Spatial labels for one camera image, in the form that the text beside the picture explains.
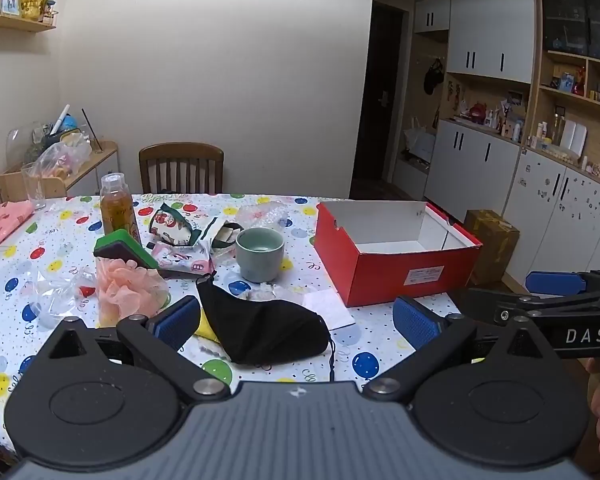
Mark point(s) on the plastic tea bottle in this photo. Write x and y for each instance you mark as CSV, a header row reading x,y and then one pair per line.
x,y
117,210

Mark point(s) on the balloon print tablecloth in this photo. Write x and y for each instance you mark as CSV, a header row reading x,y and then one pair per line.
x,y
300,260

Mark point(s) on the white wall cabinet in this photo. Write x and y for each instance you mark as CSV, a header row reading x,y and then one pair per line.
x,y
485,30

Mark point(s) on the green and black sponge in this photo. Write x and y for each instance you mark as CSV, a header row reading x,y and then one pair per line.
x,y
122,245

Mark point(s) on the clear drinking glass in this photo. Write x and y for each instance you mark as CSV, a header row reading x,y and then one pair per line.
x,y
34,185

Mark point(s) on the white paper slip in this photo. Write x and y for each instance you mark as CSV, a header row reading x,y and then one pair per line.
x,y
327,307

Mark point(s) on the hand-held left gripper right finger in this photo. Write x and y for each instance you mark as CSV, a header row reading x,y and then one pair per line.
x,y
415,322

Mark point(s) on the wooden chair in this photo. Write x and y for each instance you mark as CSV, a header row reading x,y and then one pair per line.
x,y
180,165

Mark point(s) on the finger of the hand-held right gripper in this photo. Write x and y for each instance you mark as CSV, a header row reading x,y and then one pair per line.
x,y
555,282
485,302

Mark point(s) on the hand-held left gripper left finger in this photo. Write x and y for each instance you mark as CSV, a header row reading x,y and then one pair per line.
x,y
175,322

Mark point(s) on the black hanging bag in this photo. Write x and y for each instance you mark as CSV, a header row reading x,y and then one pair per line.
x,y
433,77

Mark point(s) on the dark door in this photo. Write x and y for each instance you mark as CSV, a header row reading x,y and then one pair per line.
x,y
380,100

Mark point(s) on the wooden display shelf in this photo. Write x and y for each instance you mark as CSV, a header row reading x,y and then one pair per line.
x,y
575,70

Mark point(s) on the plastic bag of snacks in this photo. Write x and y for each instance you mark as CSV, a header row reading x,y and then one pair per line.
x,y
62,157

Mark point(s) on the pink cloth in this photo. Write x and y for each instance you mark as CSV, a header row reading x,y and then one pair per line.
x,y
2,222

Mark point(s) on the black face mask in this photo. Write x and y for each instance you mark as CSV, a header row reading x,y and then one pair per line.
x,y
265,330

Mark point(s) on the crumpled clear plastic bag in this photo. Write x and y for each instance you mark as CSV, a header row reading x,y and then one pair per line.
x,y
55,295

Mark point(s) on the red cardboard box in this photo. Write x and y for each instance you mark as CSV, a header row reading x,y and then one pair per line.
x,y
380,270

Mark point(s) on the white base cabinet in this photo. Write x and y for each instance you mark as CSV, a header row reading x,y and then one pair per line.
x,y
530,195

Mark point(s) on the clear plastic wrap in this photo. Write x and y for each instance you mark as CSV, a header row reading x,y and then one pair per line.
x,y
262,217

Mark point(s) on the white shopping bag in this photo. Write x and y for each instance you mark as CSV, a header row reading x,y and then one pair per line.
x,y
420,140

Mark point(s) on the brown cardboard box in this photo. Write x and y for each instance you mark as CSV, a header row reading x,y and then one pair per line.
x,y
492,240

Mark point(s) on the wooden wall shelf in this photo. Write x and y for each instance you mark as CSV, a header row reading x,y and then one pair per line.
x,y
17,22

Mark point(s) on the printed pouch with green trim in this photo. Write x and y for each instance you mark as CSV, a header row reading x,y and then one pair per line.
x,y
172,225

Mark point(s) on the pink mesh bath pouf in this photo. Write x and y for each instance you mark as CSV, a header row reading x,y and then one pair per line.
x,y
130,290

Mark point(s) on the yellow sponge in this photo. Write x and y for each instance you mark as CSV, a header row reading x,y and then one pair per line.
x,y
206,331

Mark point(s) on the pink printed pouch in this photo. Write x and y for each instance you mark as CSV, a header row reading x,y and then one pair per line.
x,y
185,260

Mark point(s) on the pale green ceramic cup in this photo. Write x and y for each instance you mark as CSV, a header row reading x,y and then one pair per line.
x,y
259,255

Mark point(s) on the wooden side shelf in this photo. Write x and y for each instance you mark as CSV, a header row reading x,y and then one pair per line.
x,y
95,160

